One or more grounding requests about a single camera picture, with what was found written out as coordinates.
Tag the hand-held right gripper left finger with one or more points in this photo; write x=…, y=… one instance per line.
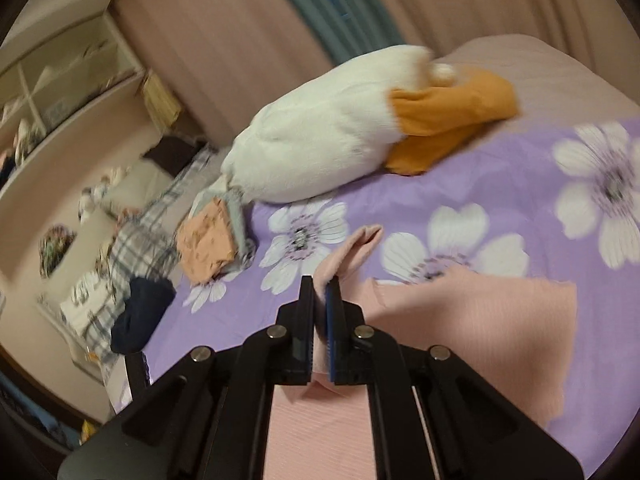
x=299, y=332

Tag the white goose plush toy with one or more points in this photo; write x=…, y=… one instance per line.
x=310, y=145

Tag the teal curtain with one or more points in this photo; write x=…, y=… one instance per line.
x=330, y=5

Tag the white shelf unit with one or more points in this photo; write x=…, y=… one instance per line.
x=60, y=110

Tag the orange patterned folded cloth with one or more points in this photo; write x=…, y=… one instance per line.
x=205, y=240

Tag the pink curtain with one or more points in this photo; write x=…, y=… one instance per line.
x=210, y=35

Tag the yellow patterned box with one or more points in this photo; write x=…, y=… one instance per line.
x=162, y=100

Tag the plaid cloth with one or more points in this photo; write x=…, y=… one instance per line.
x=135, y=245

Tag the pink striped small garment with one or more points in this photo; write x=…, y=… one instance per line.
x=475, y=330

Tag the floral patterned bag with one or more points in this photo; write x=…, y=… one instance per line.
x=56, y=250

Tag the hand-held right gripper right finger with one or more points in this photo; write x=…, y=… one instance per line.
x=331, y=340

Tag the purple floral blanket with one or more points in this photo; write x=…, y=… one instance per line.
x=450, y=182

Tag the dark navy cloth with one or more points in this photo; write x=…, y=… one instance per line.
x=142, y=315

